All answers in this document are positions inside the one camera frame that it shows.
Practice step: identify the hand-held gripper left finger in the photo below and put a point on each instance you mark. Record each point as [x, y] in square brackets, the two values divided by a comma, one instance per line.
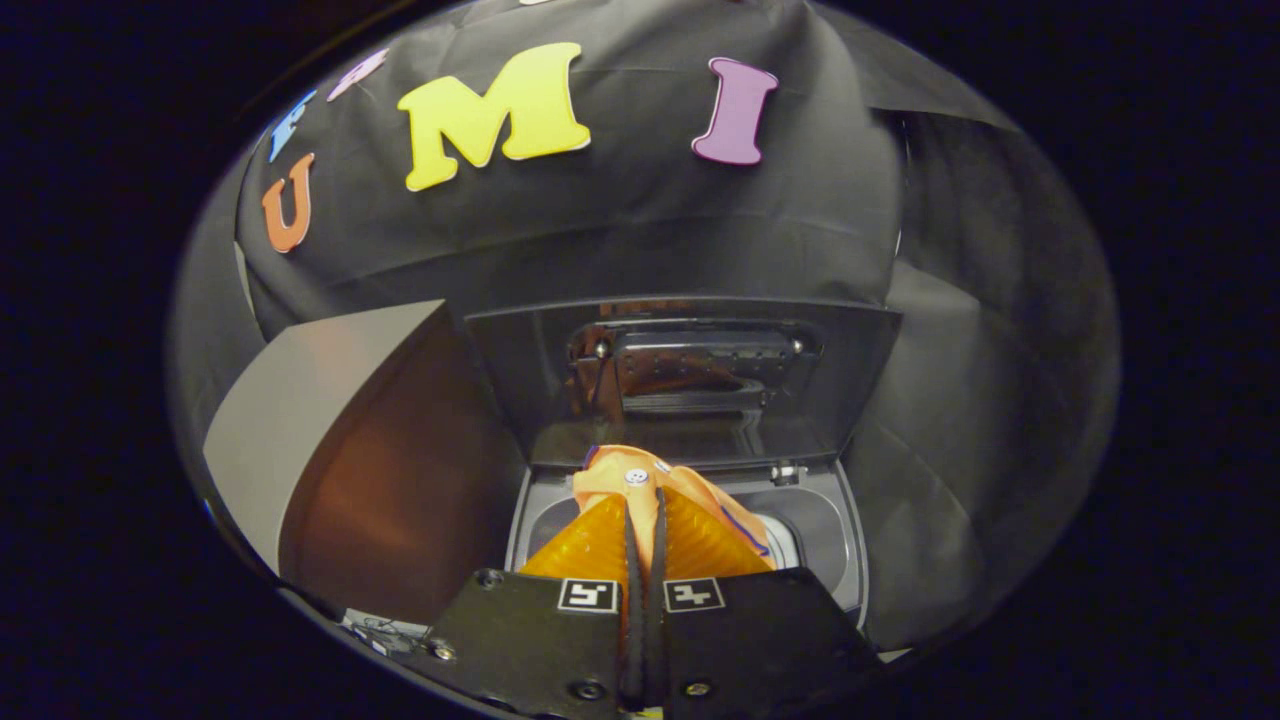
[530, 640]

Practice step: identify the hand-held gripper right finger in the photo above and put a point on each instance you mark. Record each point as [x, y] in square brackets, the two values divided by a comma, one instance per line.
[760, 640]

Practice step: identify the yellow polo shirt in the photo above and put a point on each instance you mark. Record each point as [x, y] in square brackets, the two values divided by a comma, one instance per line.
[625, 470]

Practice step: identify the dark washing machine lid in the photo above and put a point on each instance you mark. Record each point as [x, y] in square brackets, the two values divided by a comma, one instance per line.
[850, 380]

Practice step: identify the grey cabinet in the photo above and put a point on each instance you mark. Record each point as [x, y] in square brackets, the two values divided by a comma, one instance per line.
[320, 380]

